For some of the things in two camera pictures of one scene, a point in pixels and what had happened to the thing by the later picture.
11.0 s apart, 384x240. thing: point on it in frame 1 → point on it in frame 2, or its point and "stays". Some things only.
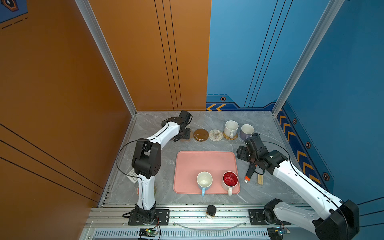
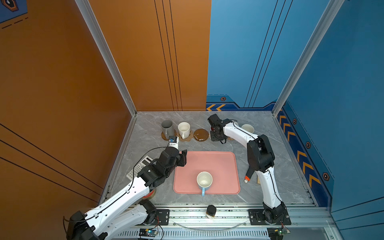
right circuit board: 276,233 stays
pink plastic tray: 206,172 stays
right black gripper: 240,152 → 213,139
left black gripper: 188,135 → 182,158
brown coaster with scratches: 201,134 stays
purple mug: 246,131 stays
